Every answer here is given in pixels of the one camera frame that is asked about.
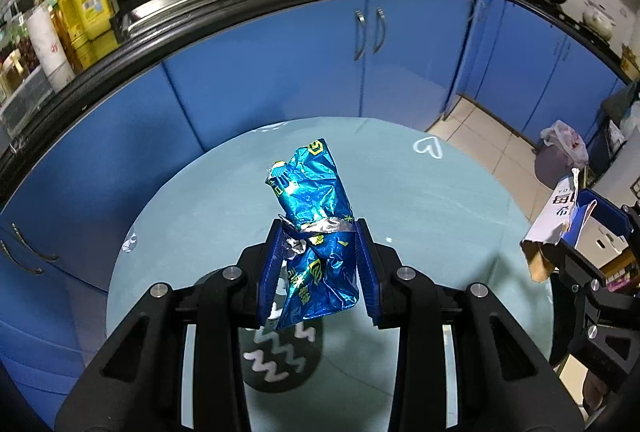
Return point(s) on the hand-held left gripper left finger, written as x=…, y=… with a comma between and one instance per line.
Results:
x=270, y=272

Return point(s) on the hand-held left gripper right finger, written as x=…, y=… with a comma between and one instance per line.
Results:
x=367, y=277

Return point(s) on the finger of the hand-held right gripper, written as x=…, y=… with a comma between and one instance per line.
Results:
x=575, y=264
x=605, y=212

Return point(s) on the torn white cardboard box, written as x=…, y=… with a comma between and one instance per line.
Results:
x=555, y=212

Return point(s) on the blue foil snack wrapper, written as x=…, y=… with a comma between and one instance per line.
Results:
x=315, y=192

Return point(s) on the trash bin with plastic bag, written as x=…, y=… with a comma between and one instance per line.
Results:
x=565, y=140

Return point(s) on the white appliance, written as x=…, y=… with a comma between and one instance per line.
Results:
x=620, y=182

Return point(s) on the pink package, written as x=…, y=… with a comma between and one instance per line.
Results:
x=622, y=279

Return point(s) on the grey waste bin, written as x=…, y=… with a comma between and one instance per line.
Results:
x=552, y=165

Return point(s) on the dark grey bag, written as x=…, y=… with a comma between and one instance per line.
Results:
x=617, y=105

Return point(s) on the white ceramic pot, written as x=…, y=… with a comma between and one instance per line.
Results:
x=597, y=20

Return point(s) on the row of blue cabinet doors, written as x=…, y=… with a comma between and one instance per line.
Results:
x=275, y=62

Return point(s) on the black kitchen countertop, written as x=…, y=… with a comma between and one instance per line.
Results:
x=200, y=25

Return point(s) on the stack of white paper cups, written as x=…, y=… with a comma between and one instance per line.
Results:
x=47, y=47

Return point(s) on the amber oil bottle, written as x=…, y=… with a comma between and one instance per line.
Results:
x=65, y=22

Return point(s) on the cluster of food jars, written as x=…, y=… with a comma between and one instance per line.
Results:
x=25, y=57

